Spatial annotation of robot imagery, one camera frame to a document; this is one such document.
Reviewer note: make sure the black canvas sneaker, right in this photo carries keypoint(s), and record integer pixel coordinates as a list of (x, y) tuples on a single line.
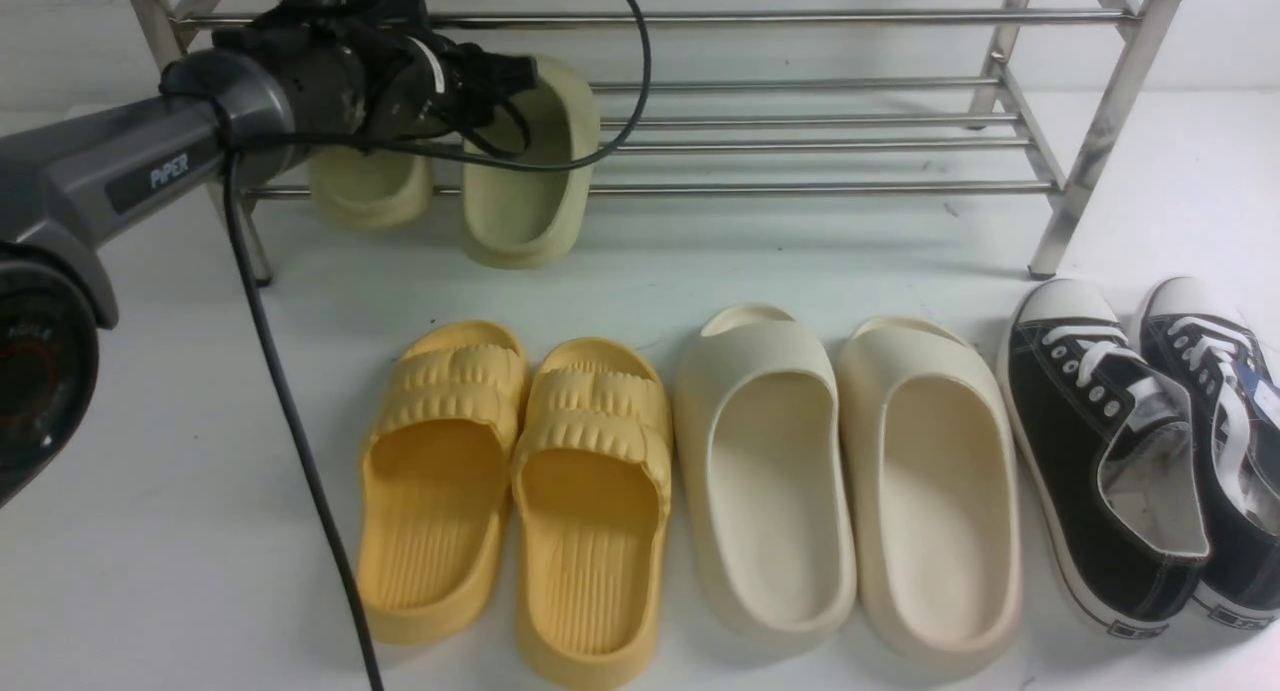
[(1192, 335)]

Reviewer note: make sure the black canvas sneaker, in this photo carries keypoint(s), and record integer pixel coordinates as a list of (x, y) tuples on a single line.
[(1108, 445), (1192, 335)]

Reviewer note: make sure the cream slipper, of pair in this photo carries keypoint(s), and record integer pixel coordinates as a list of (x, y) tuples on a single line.
[(755, 404), (934, 492)]

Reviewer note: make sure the yellow ribbed slipper, left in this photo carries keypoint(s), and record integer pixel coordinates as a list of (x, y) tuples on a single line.
[(435, 482)]

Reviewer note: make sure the cream slipper, left of pair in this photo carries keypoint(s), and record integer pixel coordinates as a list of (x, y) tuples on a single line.
[(755, 404)]

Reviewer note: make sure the olive green slipper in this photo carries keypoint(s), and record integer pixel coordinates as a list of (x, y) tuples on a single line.
[(516, 220), (369, 192)]

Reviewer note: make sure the steel shoe rack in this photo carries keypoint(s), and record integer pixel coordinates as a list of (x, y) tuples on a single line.
[(997, 101)]

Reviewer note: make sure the yellow ribbed slipper, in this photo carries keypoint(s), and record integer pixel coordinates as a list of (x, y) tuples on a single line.
[(435, 482), (592, 478)]

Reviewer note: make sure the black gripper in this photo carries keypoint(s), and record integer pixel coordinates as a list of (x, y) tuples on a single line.
[(416, 84)]

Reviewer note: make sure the black canvas sneaker, left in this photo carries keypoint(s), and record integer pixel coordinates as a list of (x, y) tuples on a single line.
[(1108, 445)]

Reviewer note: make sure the cream slipper, right of pair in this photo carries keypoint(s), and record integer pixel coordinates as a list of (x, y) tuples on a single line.
[(934, 492)]

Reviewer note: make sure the blue white hang tag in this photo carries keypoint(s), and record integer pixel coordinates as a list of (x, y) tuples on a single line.
[(1260, 392)]

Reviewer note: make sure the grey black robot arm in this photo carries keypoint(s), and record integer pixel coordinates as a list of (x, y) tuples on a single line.
[(304, 67)]

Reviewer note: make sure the yellow ribbed slipper, right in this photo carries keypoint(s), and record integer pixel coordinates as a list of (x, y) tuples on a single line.
[(592, 478)]

